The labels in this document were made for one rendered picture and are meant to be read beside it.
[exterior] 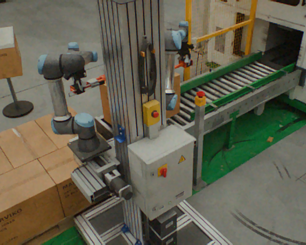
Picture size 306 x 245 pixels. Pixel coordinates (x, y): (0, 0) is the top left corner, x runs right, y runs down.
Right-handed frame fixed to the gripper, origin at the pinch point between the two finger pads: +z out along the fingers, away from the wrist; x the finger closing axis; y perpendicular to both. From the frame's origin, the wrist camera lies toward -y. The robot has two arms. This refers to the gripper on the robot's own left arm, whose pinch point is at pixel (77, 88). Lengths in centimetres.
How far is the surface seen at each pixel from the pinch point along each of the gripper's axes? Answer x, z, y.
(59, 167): 3, 66, -27
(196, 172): -55, 101, 80
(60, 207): -14, 92, -41
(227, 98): -31, 58, 148
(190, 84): 15, 58, 143
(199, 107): -53, 27, 79
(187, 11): 34, -15, 153
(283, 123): -56, 118, 233
